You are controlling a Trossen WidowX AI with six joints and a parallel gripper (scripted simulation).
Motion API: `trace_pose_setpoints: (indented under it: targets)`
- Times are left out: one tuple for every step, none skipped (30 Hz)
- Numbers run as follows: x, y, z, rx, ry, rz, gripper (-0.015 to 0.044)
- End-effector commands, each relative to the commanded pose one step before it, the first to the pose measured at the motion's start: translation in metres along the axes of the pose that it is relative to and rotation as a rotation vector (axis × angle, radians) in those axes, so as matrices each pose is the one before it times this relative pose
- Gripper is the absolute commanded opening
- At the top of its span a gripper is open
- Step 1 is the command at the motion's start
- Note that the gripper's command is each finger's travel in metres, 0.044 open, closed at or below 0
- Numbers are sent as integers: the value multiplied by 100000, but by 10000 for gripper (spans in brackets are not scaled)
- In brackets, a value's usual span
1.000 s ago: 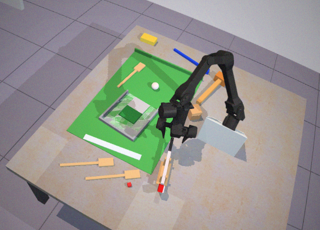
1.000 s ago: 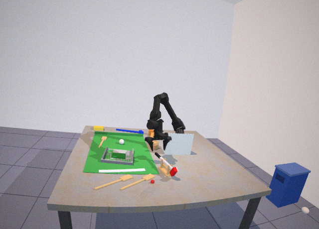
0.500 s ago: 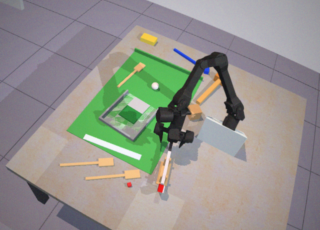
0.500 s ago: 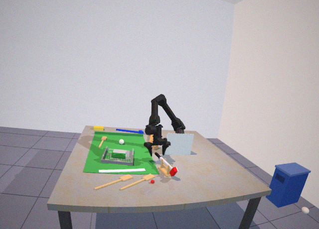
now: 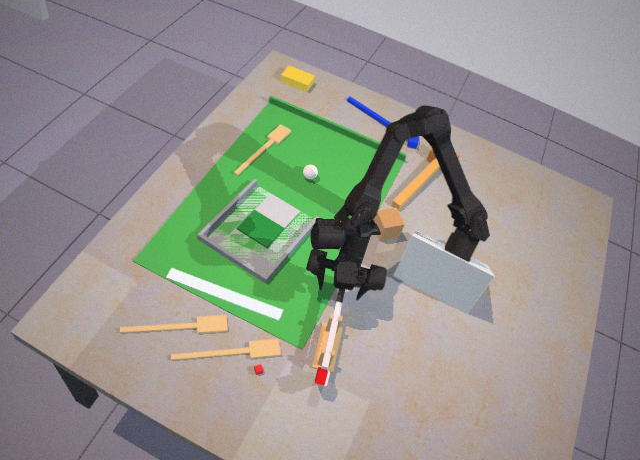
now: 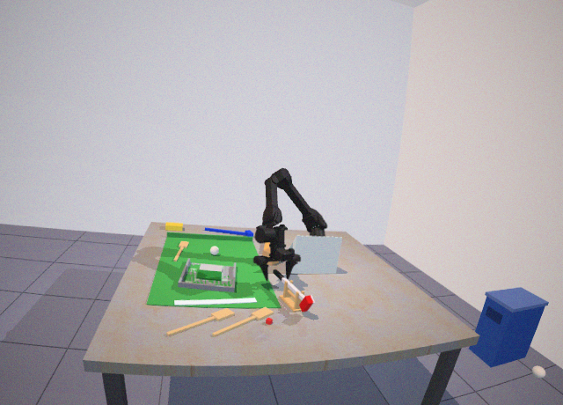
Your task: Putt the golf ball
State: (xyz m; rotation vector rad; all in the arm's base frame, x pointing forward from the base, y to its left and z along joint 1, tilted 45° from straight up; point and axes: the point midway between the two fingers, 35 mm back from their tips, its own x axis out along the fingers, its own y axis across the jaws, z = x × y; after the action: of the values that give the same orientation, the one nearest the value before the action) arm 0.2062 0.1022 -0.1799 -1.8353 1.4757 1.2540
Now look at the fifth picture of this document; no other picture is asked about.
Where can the blue golf putter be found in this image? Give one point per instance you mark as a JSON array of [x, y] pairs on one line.
[[412, 143]]

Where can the white flat bar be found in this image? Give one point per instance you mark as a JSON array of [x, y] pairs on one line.
[[225, 294]]

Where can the white golf ball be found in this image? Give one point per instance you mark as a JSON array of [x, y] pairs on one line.
[[310, 171]]

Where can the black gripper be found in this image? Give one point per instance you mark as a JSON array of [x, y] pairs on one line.
[[376, 275]]

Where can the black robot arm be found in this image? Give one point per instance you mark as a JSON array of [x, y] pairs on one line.
[[364, 200]]

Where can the green putting mat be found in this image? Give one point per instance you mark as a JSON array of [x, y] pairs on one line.
[[341, 161]]

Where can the orange cube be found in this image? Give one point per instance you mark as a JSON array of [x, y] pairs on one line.
[[390, 224]]

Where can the yellow rectangular block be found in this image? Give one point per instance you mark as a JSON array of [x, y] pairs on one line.
[[297, 78]]

